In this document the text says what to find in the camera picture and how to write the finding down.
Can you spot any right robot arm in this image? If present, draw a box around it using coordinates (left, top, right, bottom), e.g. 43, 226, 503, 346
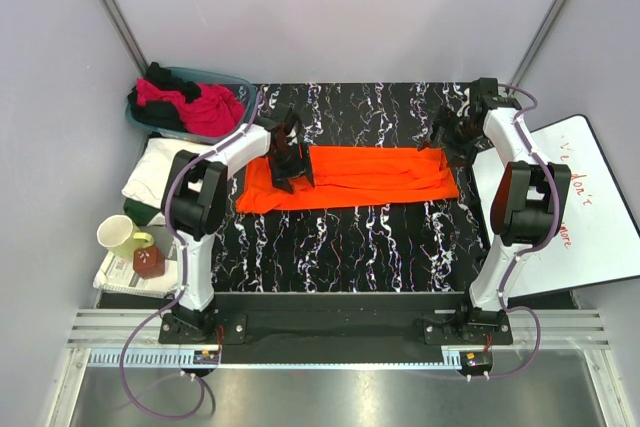
307, 78, 571, 348

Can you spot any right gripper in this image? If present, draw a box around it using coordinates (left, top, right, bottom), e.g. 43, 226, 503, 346
418, 105, 485, 168

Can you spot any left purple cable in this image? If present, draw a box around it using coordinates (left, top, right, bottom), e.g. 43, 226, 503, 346
117, 89, 266, 419

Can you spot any clear blue plastic bin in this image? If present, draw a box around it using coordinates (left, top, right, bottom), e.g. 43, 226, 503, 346
125, 62, 257, 145

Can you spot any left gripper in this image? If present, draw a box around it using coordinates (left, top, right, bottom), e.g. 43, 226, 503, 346
267, 141, 313, 194

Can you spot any dark red cube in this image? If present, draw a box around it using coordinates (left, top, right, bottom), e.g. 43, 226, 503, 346
133, 246, 166, 280

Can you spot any orange t-shirt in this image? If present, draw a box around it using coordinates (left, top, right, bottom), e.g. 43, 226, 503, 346
235, 146, 459, 214

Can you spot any folded dark green t-shirt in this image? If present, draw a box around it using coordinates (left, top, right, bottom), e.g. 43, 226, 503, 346
123, 198, 165, 227

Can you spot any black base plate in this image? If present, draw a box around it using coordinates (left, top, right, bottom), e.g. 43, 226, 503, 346
159, 293, 513, 367

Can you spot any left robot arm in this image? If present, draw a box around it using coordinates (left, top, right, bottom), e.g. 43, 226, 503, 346
159, 108, 315, 344

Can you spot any yellow-green mug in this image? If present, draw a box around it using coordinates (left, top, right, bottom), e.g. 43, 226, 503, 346
96, 214, 154, 260

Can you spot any folded white t-shirt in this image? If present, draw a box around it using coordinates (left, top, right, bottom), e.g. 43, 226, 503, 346
121, 138, 205, 208

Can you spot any stack of papers and books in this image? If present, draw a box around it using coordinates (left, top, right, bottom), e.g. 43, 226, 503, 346
93, 226, 179, 299

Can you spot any black t-shirt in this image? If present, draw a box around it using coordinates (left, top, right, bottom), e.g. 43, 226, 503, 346
127, 62, 201, 132

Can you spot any aluminium frame rail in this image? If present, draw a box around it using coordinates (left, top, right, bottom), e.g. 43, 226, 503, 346
68, 309, 609, 350

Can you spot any magenta t-shirt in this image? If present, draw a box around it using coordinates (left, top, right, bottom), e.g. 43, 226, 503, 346
131, 78, 247, 136

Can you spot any whiteboard with red writing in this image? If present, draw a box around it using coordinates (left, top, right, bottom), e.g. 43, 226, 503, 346
472, 114, 640, 298

